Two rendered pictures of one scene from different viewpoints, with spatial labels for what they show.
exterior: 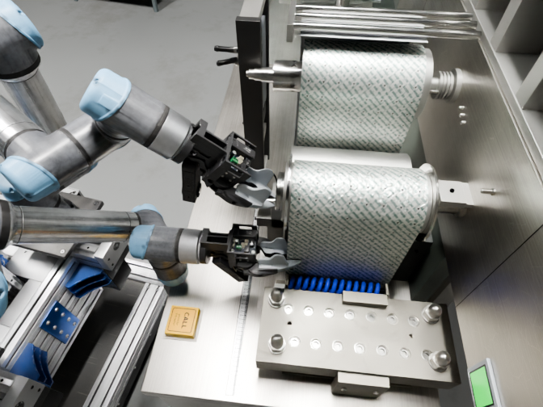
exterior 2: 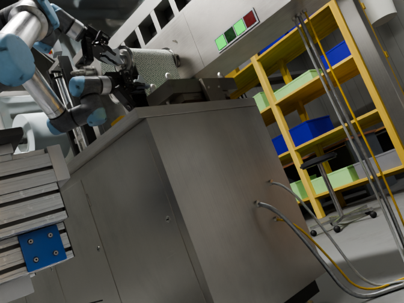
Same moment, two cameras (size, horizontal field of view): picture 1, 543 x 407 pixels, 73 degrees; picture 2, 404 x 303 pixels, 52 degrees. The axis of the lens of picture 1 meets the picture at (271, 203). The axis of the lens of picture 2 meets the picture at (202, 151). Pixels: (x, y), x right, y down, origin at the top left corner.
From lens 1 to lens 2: 1.98 m
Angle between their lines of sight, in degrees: 76
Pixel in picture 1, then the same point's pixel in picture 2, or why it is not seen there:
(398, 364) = not seen: hidden behind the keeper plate
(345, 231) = (153, 60)
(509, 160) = (169, 32)
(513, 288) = (196, 27)
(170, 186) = not seen: outside the picture
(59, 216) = not seen: hidden behind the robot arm
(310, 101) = (104, 65)
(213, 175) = (98, 37)
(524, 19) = (144, 36)
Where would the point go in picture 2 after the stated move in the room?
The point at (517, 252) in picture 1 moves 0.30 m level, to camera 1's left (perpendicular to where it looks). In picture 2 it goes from (189, 26) to (143, 17)
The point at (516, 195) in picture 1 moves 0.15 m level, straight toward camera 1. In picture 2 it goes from (177, 28) to (177, 12)
